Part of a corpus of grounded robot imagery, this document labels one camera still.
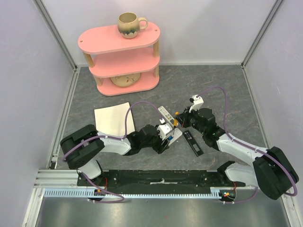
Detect orange handled screwdriver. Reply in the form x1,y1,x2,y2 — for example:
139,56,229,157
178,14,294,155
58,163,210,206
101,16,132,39
173,112,179,134

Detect white remote with back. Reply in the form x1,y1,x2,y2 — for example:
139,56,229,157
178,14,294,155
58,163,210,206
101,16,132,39
167,128,182,146

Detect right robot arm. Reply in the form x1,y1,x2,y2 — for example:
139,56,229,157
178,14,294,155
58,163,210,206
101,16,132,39
176,108,299,200

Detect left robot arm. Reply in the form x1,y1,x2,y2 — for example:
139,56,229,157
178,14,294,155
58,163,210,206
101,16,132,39
60,123,173,186

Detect white air conditioner remote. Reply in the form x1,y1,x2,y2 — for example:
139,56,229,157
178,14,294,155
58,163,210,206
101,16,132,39
158,106,174,128

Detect beige floral ceramic bowl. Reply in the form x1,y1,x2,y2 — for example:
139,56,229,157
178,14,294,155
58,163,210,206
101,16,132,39
110,73,141,87

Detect pink three-tier shelf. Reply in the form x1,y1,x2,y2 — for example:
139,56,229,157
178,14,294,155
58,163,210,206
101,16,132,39
78,22,160,96

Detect beige ceramic mug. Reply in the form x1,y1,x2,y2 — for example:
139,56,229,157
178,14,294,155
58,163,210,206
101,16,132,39
117,12,148,39

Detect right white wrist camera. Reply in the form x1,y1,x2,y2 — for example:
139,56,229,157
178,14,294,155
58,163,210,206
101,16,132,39
189,95,204,113

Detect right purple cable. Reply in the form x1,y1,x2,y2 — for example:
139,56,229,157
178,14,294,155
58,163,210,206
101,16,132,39
197,86,298,203

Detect purple cable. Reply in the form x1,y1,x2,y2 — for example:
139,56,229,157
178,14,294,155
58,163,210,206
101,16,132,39
197,86,298,203
62,101,164,203

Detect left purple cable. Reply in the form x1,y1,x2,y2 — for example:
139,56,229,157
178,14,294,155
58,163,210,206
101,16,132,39
62,101,164,203

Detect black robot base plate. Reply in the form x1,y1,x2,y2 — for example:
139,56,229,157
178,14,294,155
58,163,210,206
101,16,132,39
91,170,245,188

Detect grey slotted cable duct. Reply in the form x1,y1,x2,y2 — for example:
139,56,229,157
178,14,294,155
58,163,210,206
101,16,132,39
44,188,237,198

